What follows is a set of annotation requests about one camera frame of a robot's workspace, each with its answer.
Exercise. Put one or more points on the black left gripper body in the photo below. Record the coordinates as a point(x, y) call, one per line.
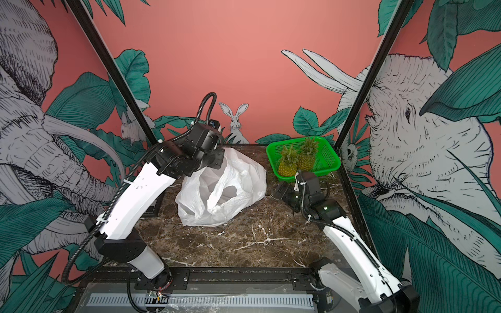
point(215, 160)

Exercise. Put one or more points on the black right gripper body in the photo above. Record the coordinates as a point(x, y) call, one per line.
point(291, 197)

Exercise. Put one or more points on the yellow ripe pineapple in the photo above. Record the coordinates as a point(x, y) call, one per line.
point(288, 162)

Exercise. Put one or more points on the greenish brown pineapple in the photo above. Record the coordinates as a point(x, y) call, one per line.
point(308, 153)

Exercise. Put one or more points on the white plastic bag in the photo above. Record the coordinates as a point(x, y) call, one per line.
point(213, 197)

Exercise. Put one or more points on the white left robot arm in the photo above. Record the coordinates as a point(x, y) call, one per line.
point(117, 239)

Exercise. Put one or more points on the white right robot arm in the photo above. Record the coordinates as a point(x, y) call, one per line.
point(373, 288)

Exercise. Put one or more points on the white slotted cable duct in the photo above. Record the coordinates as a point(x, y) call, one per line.
point(188, 300)

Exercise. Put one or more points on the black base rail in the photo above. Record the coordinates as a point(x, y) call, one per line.
point(300, 278)

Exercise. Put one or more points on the black left frame post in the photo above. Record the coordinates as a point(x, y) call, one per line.
point(82, 16)

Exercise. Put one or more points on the black frame post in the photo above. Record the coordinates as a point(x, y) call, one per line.
point(400, 14)
point(82, 16)

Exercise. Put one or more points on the black right frame post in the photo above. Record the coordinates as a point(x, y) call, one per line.
point(400, 14)

